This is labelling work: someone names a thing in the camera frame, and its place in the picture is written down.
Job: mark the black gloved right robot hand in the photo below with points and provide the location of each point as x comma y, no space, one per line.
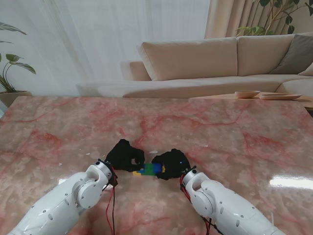
174,164

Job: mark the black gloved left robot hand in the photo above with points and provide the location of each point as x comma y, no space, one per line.
122,156

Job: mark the blue toy brick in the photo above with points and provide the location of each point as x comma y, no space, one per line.
141,169
157,167

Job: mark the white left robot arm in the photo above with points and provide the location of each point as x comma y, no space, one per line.
66,203

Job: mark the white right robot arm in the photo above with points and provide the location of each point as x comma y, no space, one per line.
225,203

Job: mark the round wooden bowl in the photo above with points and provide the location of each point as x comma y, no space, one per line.
247,94

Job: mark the beige fabric sofa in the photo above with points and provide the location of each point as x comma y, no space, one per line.
190,61

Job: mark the white sheer curtain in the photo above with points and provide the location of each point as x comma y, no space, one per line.
97,36

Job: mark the flat wooden plate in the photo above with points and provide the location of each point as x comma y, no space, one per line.
280,97

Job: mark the beige plant pot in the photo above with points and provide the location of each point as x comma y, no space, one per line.
12,98

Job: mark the large-leaf green houseplant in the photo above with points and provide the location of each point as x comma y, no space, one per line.
17,64

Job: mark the beige drape curtain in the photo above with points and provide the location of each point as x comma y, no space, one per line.
225,19

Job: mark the beige sofa cushion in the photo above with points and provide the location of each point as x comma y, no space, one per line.
307,71

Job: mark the grey sofa cushion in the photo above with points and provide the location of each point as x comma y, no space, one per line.
296,56

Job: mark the tall leafy branch plant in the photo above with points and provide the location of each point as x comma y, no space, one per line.
288,19

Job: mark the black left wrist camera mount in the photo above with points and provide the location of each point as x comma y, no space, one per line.
114,180

